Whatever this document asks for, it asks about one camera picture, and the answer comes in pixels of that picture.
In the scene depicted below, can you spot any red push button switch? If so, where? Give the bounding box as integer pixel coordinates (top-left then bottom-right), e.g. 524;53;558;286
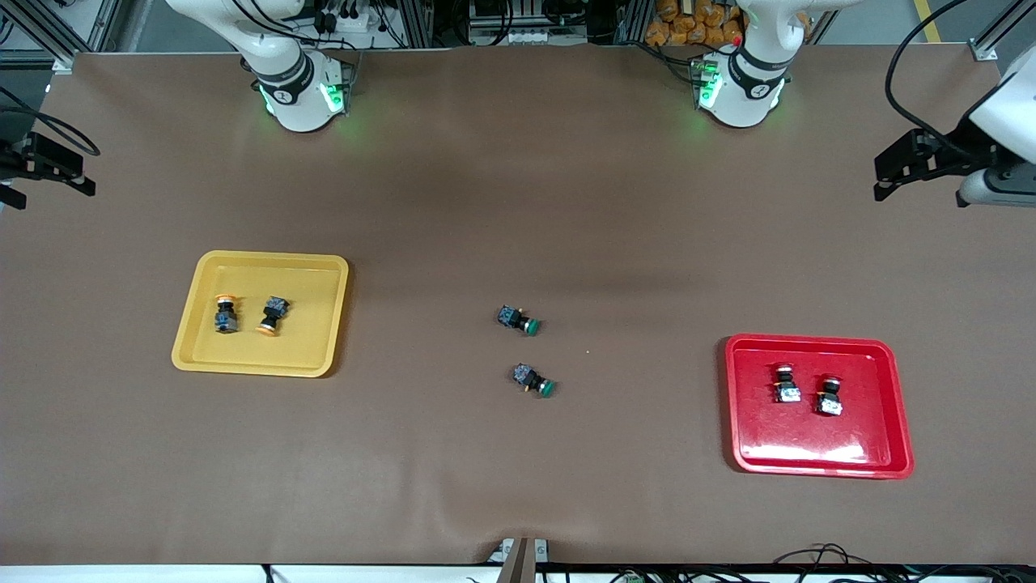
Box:
771;364;802;404
814;374;844;417

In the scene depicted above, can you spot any orange packets pile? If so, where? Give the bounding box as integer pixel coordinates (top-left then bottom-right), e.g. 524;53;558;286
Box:
645;0;743;48

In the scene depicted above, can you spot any yellow plastic tray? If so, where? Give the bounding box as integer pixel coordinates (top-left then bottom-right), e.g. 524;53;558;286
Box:
171;250;350;379

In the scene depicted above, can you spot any red plastic tray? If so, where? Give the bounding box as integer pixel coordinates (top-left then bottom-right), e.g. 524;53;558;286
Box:
724;334;915;480

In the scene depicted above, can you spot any black background equipment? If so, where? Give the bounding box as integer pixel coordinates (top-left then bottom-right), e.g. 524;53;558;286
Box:
433;0;648;47

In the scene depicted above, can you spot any brown table mat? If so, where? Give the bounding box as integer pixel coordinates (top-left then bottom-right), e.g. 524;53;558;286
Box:
0;45;1036;568

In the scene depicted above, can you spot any grey metal table clamp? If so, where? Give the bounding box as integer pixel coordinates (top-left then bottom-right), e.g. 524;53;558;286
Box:
488;537;551;583

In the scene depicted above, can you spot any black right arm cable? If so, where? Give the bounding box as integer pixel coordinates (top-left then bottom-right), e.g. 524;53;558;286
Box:
0;85;100;156

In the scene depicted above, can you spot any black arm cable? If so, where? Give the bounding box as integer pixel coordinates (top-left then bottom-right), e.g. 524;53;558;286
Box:
0;85;100;156
885;0;996;155

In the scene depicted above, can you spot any aluminium frame post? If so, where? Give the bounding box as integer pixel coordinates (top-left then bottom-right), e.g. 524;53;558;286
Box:
0;0;122;75
970;0;1036;62

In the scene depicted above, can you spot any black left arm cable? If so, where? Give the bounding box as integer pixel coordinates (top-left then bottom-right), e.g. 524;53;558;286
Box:
885;0;996;155

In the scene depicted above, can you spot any black cable bundle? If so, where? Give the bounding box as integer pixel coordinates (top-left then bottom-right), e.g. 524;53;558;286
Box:
607;543;1036;583

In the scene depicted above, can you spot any green push button switch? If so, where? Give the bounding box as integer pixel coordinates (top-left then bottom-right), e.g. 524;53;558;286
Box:
512;364;557;399
496;304;542;337

